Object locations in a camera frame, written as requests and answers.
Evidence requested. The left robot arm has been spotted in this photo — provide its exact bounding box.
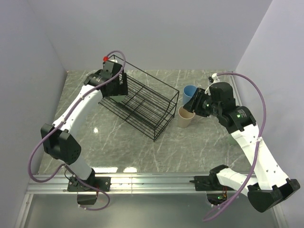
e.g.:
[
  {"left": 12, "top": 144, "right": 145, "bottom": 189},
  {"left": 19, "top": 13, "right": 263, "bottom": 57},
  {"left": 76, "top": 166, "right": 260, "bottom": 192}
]
[{"left": 40, "top": 60, "right": 128, "bottom": 191}]

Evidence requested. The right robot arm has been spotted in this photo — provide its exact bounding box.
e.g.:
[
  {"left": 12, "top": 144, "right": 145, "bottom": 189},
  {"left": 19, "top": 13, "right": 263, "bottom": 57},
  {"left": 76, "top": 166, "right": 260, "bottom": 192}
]
[{"left": 184, "top": 82, "right": 300, "bottom": 212}]

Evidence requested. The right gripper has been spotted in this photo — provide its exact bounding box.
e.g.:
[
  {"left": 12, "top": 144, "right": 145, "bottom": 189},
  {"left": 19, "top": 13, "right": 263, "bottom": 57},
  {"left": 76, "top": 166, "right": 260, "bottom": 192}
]
[{"left": 183, "top": 87, "right": 221, "bottom": 117}]

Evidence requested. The green tumbler right side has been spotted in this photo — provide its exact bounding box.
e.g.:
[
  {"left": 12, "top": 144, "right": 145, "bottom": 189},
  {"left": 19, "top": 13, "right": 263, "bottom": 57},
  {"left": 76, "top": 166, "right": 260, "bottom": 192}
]
[{"left": 228, "top": 135, "right": 237, "bottom": 145}]

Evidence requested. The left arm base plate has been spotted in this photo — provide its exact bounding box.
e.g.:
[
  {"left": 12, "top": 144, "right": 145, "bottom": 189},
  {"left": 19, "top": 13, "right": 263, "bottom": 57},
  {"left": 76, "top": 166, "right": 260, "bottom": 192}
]
[{"left": 67, "top": 177, "right": 111, "bottom": 192}]

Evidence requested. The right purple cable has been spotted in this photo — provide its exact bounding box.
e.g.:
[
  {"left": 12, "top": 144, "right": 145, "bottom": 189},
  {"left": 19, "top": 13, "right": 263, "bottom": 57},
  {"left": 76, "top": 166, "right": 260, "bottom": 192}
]
[{"left": 201, "top": 72, "right": 266, "bottom": 222}]

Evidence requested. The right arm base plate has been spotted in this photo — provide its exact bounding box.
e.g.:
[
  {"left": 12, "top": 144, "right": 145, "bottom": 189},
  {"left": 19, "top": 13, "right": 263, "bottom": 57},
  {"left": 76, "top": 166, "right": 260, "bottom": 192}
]
[{"left": 189, "top": 175, "right": 234, "bottom": 191}]

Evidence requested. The aluminium side rail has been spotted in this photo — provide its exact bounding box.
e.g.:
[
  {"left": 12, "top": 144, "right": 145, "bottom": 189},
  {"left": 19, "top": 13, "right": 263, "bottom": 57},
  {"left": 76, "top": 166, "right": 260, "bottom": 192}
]
[{"left": 228, "top": 75, "right": 242, "bottom": 106}]

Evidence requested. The black wire dish rack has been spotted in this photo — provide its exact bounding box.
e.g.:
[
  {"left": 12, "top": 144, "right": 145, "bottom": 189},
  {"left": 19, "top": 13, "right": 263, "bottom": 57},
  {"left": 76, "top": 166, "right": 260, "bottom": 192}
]
[{"left": 99, "top": 62, "right": 180, "bottom": 141}]

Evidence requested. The aluminium mounting rail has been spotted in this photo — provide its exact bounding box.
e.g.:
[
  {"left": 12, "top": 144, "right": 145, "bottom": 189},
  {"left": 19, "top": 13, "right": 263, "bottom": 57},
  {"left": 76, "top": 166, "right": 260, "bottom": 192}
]
[{"left": 26, "top": 173, "right": 257, "bottom": 193}]

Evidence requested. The beige plastic tumbler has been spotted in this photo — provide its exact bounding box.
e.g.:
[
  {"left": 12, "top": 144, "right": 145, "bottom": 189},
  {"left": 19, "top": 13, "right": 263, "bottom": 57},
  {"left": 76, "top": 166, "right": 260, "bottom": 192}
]
[{"left": 178, "top": 106, "right": 195, "bottom": 128}]

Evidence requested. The blue plastic tumbler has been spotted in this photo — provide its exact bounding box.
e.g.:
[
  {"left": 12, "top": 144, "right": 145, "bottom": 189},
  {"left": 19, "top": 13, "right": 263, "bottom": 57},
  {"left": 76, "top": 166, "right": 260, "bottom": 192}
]
[{"left": 182, "top": 85, "right": 197, "bottom": 105}]

